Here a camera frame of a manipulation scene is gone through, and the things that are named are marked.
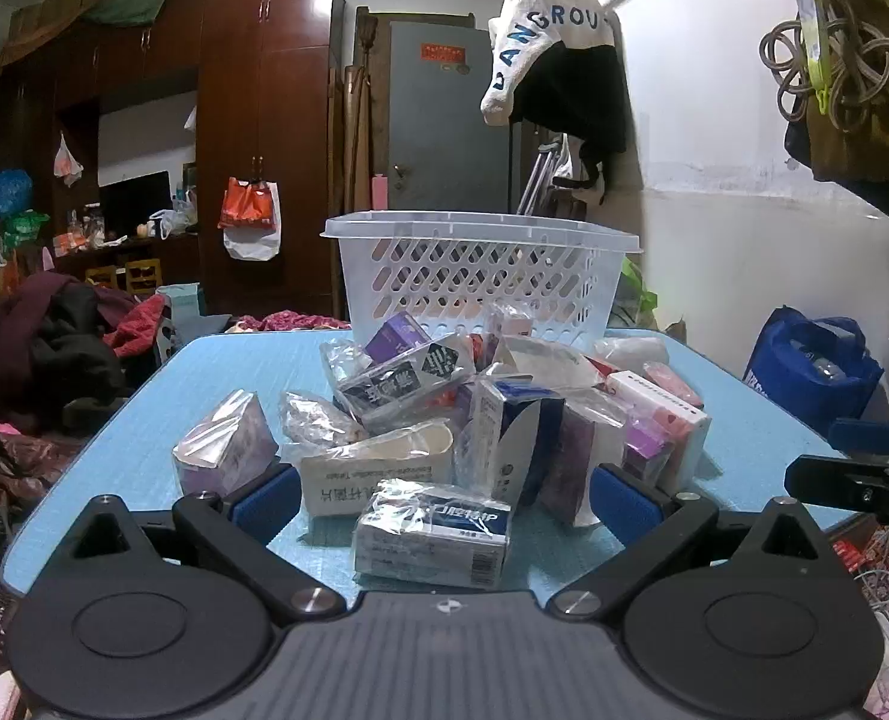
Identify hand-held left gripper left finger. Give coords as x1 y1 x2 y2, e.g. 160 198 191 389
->
53 461 348 622

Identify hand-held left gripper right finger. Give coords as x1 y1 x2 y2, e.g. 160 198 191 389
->
548 463 846 620

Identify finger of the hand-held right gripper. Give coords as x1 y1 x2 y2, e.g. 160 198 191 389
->
827 418 889 460
784 454 889 535

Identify bagged blue and white box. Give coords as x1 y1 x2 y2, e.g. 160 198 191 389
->
353 480 515 590

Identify white plastic basket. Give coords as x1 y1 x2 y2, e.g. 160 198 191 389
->
320 210 644 355

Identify bagged dark purple box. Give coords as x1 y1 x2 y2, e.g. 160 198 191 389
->
538 397 630 527

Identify blue tote bag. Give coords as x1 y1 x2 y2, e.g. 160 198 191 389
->
742 306 885 437

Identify white box with pink side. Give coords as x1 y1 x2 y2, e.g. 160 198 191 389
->
605 370 713 497

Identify small clear bagged packet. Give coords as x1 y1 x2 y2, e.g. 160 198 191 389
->
280 390 368 452

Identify white printed carton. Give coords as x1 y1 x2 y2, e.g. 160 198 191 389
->
295 422 458 518

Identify pink packet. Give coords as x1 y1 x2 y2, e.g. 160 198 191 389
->
639 361 705 410

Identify white bagged packet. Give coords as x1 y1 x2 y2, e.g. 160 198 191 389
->
594 336 671 370

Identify clear bag with white box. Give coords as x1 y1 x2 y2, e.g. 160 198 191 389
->
493 334 612 392

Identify bagged black and white box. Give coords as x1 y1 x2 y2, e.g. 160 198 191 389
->
335 341 477 434

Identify green plastic bag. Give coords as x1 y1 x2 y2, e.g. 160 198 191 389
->
619 255 660 332

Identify pale teal box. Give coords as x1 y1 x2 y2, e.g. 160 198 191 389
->
155 283 203 340

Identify pile of dark clothes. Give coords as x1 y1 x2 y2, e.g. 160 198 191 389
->
0 270 170 437

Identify brown hanging bag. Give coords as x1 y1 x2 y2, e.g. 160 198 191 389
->
782 0 889 232

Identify orange plastic bag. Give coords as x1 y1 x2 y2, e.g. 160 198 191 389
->
218 176 280 230

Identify black television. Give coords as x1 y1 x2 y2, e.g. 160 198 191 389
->
100 170 173 239

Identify metal crutches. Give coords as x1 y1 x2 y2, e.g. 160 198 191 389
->
515 137 575 218

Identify brown wooden wardrobe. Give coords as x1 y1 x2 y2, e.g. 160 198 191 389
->
0 0 348 317

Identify small white plastic bag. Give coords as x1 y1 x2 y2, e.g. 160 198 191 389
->
53 133 85 188

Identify wooden sticks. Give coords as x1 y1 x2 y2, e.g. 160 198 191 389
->
341 6 380 212

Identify black hanging garment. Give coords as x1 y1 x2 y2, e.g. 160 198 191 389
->
508 43 635 205

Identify grey door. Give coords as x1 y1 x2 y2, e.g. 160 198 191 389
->
388 19 525 215

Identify white lettered garment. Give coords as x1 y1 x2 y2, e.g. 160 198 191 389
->
479 0 615 125

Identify coiled rope bundle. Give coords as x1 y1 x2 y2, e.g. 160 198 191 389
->
759 0 889 137

